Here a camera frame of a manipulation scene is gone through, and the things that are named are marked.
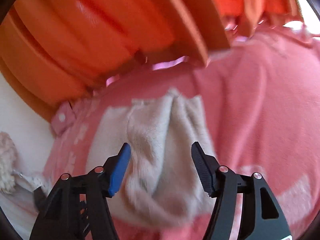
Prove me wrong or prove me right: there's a cream fluffy plush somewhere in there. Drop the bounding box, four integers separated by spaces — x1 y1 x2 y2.
0 132 17 194

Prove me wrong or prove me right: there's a cream knitted sweater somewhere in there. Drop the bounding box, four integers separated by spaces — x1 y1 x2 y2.
85 87 221 229

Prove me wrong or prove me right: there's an orange red curtain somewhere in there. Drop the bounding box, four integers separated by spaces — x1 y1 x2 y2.
1 0 302 120

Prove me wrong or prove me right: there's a pink floral bed blanket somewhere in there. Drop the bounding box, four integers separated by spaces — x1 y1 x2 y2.
43 25 319 239

